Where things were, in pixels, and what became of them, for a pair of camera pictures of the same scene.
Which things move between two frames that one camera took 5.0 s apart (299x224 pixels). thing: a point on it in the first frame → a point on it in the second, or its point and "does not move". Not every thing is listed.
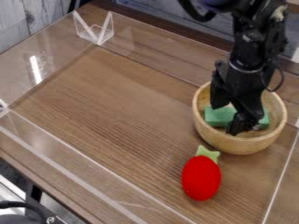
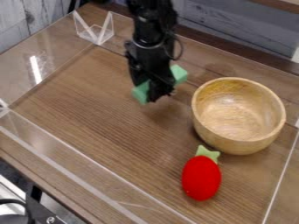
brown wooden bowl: x=249 y=143 does not move
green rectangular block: x=219 y=116 → x=140 y=91
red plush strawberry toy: x=201 y=176 does not move
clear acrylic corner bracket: x=95 y=33 does not move
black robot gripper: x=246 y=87 → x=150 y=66
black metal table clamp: x=42 y=216 does not move
